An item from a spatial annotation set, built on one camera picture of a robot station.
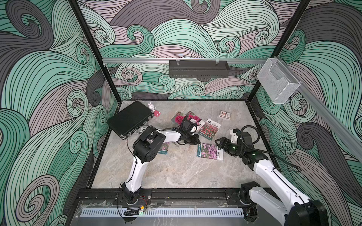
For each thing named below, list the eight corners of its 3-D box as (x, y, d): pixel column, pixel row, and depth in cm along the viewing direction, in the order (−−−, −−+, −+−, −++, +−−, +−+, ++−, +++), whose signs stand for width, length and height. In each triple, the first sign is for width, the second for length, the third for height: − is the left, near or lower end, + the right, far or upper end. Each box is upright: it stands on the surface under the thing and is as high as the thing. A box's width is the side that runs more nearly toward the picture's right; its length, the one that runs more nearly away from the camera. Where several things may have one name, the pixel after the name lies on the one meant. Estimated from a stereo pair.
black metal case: (108, 124, 106) (105, 120, 102) (138, 104, 120) (137, 100, 116) (124, 141, 96) (121, 137, 92) (154, 117, 110) (154, 112, 106)
